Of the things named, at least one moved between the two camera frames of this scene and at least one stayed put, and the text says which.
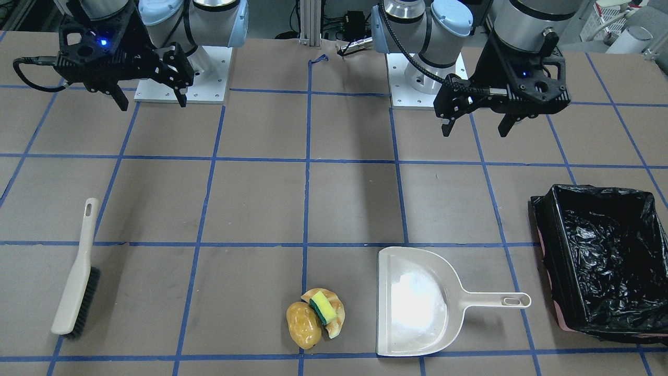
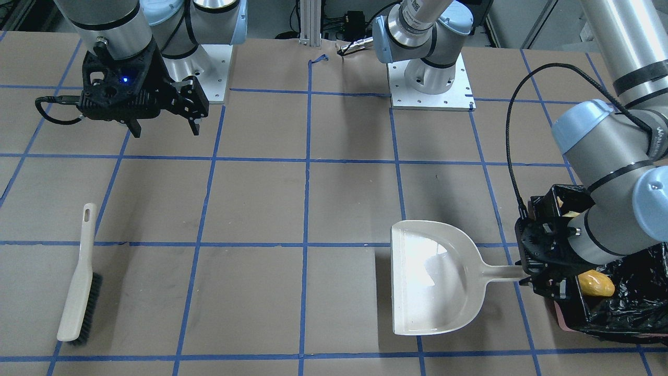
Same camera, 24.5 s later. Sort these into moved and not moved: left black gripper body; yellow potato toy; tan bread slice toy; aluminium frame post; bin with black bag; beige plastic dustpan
Moved: beige plastic dustpan; yellow potato toy; left black gripper body; tan bread slice toy
Not moved: bin with black bag; aluminium frame post
